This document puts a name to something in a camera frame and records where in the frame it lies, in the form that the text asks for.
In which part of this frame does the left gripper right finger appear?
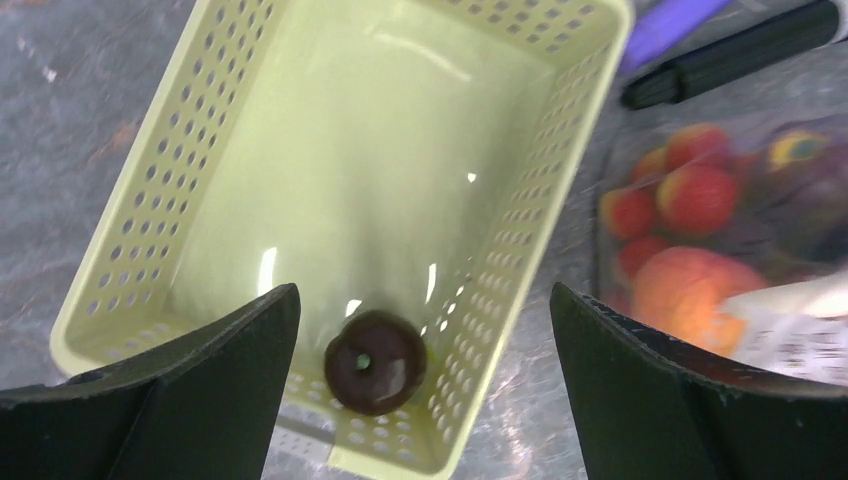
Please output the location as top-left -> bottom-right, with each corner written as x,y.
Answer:
550,283 -> 847,479

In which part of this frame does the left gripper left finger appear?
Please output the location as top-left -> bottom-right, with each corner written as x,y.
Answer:
1,284 -> 301,479

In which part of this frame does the orange toy peach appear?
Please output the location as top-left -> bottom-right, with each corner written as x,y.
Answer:
630,247 -> 768,357

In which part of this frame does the dark purple toy mangosteen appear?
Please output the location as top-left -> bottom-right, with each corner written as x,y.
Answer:
324,310 -> 428,416

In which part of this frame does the clear orange zip top bag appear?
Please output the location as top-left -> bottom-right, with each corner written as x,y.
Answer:
593,110 -> 847,386

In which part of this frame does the light green plastic basket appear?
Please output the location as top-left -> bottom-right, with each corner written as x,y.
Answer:
50,1 -> 634,479

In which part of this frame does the purple flashlight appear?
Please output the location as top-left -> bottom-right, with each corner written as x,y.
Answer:
619,0 -> 730,74

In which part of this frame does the black microphone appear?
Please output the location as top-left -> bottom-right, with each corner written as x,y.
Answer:
621,1 -> 847,111

